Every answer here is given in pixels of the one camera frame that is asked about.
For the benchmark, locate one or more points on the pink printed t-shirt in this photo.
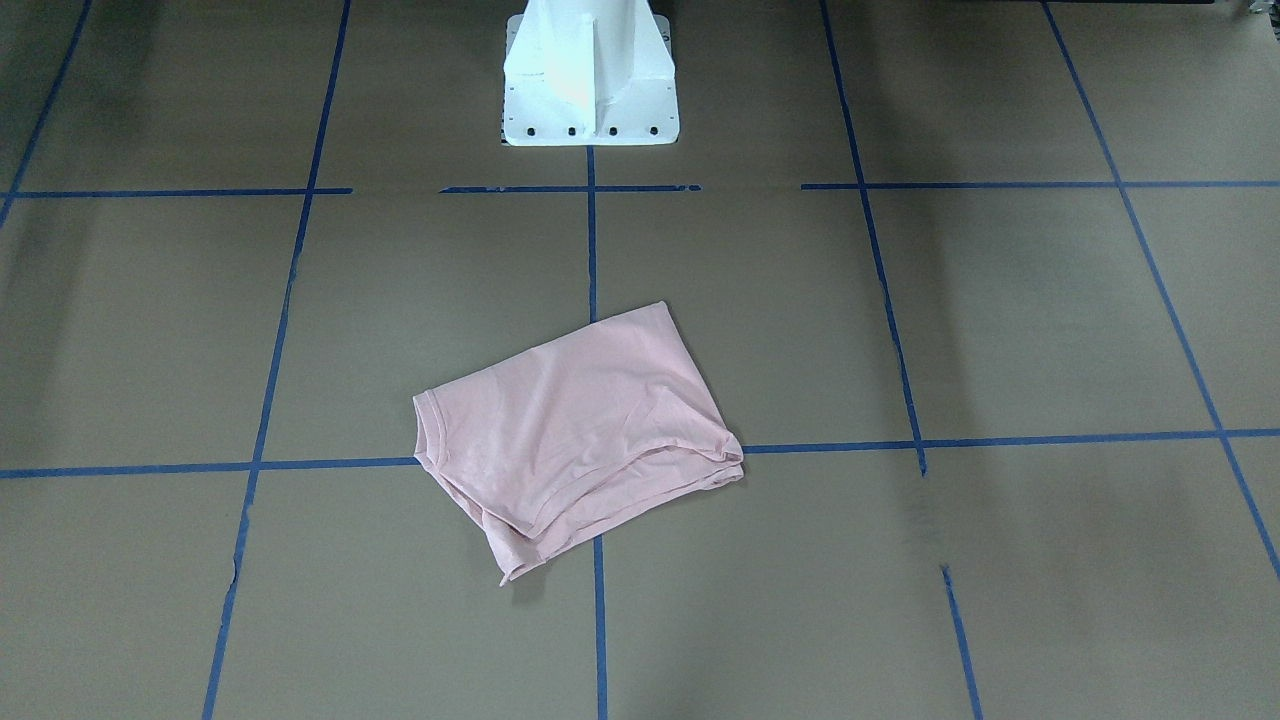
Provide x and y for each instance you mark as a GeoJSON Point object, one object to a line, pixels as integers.
{"type": "Point", "coordinates": [555, 446]}

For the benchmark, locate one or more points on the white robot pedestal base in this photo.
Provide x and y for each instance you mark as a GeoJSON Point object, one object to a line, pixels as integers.
{"type": "Point", "coordinates": [589, 73]}

